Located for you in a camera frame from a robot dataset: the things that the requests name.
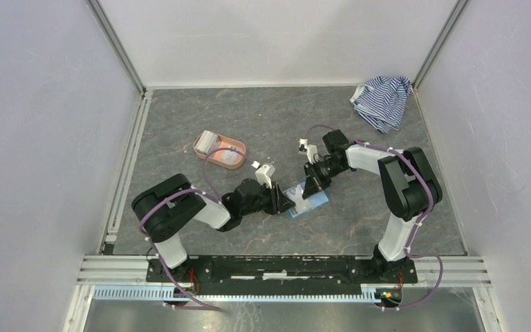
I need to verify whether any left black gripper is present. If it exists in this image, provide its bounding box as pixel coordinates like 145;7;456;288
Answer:
241;181;296;216

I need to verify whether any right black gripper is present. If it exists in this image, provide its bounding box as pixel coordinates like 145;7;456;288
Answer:
302;158;346;199

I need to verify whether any teal card holder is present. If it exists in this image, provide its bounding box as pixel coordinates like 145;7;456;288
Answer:
283;181;330;219

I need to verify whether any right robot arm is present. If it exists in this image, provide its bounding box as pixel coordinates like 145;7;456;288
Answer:
299;129;443;282

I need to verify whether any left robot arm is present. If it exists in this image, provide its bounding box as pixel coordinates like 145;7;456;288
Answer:
131;174;296;282

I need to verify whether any white VIP card in tray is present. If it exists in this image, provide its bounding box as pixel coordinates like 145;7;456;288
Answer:
221;147;243;165

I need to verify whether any stack of credit cards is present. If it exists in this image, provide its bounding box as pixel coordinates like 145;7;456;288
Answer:
194;130;221;155

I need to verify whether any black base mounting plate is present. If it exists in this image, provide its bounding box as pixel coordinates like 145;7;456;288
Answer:
146;255;418;295

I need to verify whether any blue striped cloth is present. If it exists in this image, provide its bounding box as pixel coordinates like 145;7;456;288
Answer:
349;76;413;134

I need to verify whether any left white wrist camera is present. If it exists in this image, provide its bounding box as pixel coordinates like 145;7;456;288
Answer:
251;161;275;189

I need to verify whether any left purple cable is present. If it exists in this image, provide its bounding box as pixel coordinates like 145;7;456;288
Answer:
138;147;259;311

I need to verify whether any purple cable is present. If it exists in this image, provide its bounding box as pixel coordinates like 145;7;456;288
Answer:
303;124;444;311
138;147;259;311

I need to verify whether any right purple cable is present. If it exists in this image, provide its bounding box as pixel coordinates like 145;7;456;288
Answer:
303;124;444;311

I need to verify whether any aluminium frame rail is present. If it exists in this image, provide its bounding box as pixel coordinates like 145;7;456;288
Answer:
64;255;502;331

